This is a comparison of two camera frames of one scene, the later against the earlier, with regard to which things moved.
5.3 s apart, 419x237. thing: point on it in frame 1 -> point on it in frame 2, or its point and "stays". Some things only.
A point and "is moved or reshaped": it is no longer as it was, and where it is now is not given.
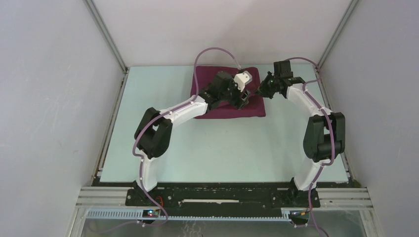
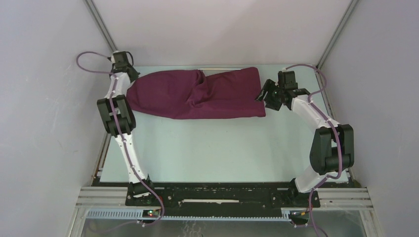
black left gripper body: x=232 y=94 -> x=135 y=74
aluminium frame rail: x=343 y=199 stays
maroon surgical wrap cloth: x=255 y=106 is moved or reshaped
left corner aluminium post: x=106 y=34 stays
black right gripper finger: x=264 y=83 -> x=269 y=85
